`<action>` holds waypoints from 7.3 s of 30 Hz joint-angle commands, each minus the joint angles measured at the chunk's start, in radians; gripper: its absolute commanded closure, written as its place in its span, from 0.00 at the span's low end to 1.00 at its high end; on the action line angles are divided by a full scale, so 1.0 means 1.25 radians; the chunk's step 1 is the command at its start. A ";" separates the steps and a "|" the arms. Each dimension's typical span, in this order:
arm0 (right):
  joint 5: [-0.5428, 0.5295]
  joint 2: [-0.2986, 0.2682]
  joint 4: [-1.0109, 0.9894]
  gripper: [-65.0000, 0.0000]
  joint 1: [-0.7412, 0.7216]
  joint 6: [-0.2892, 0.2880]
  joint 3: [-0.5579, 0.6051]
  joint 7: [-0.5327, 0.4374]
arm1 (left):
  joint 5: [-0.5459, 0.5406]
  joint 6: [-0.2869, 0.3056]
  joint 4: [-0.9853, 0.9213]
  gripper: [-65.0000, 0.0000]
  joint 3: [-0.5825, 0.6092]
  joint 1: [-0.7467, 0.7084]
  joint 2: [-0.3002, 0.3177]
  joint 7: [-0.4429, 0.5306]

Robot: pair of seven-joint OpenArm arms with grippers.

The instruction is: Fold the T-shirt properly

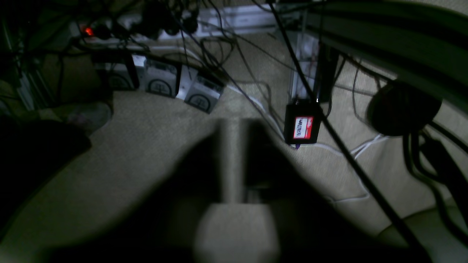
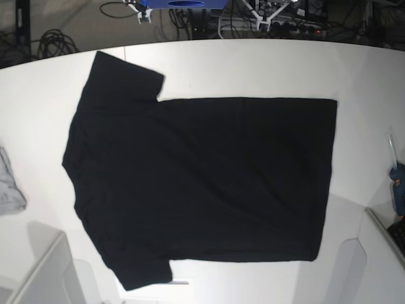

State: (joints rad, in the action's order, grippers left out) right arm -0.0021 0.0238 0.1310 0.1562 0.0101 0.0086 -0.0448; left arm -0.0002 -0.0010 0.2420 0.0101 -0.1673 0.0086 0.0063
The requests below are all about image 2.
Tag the blue box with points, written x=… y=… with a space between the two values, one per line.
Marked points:
x=166 y=4

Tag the grey cloth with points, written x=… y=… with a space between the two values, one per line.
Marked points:
x=12 y=199

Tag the blue glue gun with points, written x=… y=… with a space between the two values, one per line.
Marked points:
x=396 y=174

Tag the black keyboard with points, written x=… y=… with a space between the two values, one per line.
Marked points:
x=397 y=232

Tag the black T-shirt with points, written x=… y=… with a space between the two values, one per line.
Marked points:
x=216 y=179

